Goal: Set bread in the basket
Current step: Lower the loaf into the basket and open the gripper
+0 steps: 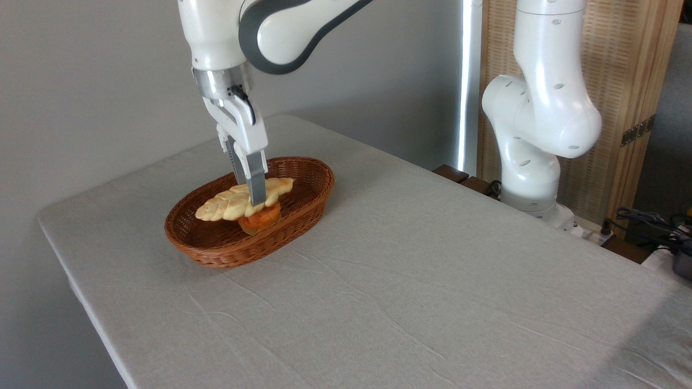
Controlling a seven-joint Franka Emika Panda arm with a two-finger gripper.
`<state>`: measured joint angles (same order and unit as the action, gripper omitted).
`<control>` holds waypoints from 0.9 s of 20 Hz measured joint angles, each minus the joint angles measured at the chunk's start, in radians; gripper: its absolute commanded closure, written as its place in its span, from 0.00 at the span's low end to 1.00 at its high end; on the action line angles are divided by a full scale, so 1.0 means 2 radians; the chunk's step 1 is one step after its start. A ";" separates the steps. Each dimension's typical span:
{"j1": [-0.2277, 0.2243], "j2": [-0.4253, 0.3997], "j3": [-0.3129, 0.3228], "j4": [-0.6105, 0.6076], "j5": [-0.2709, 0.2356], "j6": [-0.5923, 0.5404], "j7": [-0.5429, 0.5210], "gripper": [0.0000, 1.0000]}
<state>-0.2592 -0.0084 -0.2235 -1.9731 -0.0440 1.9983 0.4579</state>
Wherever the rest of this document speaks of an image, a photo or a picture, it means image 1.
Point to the long braided bread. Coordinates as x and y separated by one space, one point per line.
227 202

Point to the dark wooden block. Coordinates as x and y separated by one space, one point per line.
450 173
478 185

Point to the wooden folding screen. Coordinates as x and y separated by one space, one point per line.
616 70

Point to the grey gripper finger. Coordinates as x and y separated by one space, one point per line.
257 181
235 162

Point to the brown wicker basket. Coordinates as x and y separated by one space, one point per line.
211 243

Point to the grey tablecloth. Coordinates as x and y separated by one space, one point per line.
432 270

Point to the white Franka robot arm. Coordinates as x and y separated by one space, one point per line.
546 108

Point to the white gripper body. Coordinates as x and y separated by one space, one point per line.
246 129

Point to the small orange bun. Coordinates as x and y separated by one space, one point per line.
262 219

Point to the dark metal screen hinge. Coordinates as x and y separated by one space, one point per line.
638 131

